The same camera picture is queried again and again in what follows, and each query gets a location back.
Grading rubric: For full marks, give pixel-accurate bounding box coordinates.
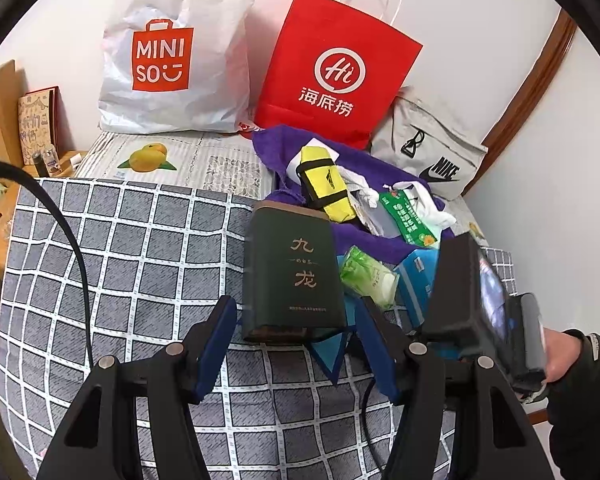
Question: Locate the yellow pouch with black straps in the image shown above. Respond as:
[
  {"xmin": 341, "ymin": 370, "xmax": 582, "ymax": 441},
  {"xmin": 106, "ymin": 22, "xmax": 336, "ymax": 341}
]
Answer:
[{"xmin": 299, "ymin": 145, "xmax": 359, "ymax": 224}]

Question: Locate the dark green tin box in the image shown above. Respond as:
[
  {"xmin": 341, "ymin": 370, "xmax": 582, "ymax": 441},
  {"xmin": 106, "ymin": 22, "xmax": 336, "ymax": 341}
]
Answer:
[{"xmin": 241, "ymin": 200, "xmax": 349, "ymax": 344}]

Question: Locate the white plastic shopping bag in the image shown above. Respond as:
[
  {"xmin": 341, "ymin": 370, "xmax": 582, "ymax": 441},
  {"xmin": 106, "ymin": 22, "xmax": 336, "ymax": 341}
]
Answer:
[{"xmin": 97, "ymin": 0, "xmax": 267, "ymax": 136}]

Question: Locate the clear plastic wrapper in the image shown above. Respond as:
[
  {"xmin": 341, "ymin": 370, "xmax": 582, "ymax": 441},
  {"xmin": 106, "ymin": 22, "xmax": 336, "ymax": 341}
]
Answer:
[{"xmin": 346, "ymin": 169, "xmax": 398, "ymax": 237}]

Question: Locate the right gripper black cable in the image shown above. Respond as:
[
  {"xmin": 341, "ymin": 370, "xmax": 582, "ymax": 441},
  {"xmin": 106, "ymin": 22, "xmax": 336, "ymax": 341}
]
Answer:
[{"xmin": 359, "ymin": 375, "xmax": 381, "ymax": 466}]

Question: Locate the purple towel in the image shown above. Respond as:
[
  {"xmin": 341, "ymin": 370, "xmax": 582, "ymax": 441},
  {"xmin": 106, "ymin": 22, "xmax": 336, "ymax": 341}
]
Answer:
[{"xmin": 251, "ymin": 126, "xmax": 473, "ymax": 267}]

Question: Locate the brown cardboard board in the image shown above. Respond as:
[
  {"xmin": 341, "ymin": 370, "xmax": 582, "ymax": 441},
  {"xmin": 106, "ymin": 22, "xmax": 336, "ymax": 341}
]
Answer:
[{"xmin": 0, "ymin": 59, "xmax": 27, "ymax": 183}]

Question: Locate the dark green packet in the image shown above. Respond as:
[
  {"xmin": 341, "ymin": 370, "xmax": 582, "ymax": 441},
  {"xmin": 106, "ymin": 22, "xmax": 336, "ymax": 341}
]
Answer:
[{"xmin": 379, "ymin": 189, "xmax": 442, "ymax": 252}]

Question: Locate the red paper bag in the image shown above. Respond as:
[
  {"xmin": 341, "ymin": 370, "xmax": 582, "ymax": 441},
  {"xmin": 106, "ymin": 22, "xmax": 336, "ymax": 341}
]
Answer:
[{"xmin": 252, "ymin": 0, "xmax": 424, "ymax": 152}]

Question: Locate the light green packet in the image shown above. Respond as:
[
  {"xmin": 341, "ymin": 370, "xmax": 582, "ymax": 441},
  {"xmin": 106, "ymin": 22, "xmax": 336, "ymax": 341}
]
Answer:
[{"xmin": 339, "ymin": 245, "xmax": 399, "ymax": 312}]

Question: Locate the grey drawstring bag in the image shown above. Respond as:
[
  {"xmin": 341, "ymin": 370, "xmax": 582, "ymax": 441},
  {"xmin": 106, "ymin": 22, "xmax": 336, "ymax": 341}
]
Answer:
[{"xmin": 370, "ymin": 85, "xmax": 489, "ymax": 202}]

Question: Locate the fruit print bedsheet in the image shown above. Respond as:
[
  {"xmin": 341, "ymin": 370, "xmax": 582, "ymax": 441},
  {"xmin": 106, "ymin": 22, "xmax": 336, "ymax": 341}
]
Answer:
[{"xmin": 74, "ymin": 129, "xmax": 277, "ymax": 197}]

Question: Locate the illustrated book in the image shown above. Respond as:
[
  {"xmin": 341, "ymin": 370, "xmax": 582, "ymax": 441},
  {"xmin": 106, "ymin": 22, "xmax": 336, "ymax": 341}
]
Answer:
[{"xmin": 17, "ymin": 86, "xmax": 62, "ymax": 167}]

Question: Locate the grey checked blanket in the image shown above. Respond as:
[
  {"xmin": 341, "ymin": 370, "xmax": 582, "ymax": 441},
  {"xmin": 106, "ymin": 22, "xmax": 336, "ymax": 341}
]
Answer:
[{"xmin": 0, "ymin": 175, "xmax": 518, "ymax": 480}]

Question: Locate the person's right hand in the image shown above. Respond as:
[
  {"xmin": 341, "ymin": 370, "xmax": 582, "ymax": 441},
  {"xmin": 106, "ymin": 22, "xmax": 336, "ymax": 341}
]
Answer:
[{"xmin": 544, "ymin": 327, "xmax": 587, "ymax": 386}]

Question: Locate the wooden door frame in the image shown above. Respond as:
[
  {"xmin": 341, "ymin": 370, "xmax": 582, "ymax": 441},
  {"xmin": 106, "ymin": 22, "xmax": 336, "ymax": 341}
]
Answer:
[{"xmin": 480, "ymin": 7, "xmax": 579, "ymax": 162}]

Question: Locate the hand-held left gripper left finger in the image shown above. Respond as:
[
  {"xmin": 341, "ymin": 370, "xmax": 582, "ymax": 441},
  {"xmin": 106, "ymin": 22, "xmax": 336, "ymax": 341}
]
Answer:
[{"xmin": 35, "ymin": 295, "xmax": 239, "ymax": 480}]

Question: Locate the white plastic wrapper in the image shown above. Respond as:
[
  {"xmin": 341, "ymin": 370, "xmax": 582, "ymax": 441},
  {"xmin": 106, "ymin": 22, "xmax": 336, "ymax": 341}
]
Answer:
[{"xmin": 395, "ymin": 181, "xmax": 457, "ymax": 233}]

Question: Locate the person's right forearm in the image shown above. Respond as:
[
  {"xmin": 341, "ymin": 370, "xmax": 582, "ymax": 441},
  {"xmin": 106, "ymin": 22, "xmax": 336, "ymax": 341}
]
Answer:
[{"xmin": 546, "ymin": 329, "xmax": 600, "ymax": 480}]

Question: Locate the blue tissue pack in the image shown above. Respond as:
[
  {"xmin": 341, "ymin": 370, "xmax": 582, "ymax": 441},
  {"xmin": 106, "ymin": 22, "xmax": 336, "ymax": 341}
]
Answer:
[{"xmin": 394, "ymin": 249, "xmax": 442, "ymax": 332}]

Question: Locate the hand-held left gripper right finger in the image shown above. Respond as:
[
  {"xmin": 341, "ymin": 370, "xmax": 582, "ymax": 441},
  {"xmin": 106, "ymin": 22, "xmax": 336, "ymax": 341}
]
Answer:
[{"xmin": 360, "ymin": 295, "xmax": 538, "ymax": 480}]

